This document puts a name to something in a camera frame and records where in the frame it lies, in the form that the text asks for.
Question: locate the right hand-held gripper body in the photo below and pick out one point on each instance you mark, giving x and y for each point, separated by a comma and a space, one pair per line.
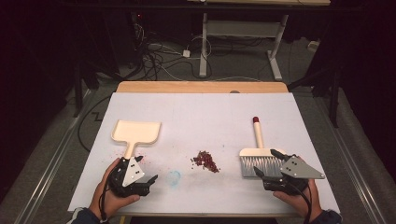
299, 169

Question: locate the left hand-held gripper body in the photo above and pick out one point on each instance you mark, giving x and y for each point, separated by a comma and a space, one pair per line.
132, 172

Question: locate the cream brush with red tip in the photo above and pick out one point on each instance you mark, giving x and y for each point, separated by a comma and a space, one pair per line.
258, 137

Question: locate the cream plastic dustpan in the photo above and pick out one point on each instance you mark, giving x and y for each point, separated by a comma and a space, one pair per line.
135, 132

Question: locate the scatter of red beans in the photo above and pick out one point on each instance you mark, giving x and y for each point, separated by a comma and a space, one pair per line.
205, 160

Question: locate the person's right hand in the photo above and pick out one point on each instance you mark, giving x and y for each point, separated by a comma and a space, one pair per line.
299, 203

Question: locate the person's left hand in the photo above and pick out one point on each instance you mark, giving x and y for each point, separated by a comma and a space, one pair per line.
110, 203

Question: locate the white paper table cover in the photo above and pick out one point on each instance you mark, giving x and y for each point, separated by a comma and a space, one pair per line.
202, 112

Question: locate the black stand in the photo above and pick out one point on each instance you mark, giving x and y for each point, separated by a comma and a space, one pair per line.
333, 93
78, 90

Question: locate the wooden table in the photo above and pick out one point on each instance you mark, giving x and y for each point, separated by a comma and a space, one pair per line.
186, 87

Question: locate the small white box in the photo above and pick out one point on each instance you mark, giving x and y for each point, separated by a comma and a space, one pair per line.
313, 45

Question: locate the white power adapter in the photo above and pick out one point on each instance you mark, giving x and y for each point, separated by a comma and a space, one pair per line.
186, 53

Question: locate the metal floor rail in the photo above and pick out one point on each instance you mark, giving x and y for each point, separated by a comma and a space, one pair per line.
49, 161
355, 174

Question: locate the white metal desk frame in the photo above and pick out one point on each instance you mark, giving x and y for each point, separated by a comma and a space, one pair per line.
239, 28

